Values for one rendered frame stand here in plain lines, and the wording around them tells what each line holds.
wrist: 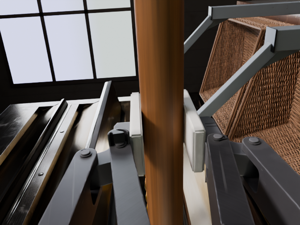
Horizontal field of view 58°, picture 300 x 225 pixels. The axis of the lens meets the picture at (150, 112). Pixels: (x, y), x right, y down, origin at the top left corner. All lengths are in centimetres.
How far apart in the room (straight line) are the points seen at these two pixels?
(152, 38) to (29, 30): 312
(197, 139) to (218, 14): 89
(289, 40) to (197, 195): 64
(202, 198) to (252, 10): 68
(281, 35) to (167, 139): 43
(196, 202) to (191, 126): 86
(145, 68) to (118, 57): 293
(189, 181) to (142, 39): 96
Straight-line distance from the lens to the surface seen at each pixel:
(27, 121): 173
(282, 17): 138
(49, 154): 134
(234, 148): 16
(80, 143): 137
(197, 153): 17
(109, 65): 313
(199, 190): 105
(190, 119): 17
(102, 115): 127
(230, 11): 104
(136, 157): 16
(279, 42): 58
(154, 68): 17
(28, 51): 331
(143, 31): 16
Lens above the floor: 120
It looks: 1 degrees down
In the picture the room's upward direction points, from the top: 94 degrees counter-clockwise
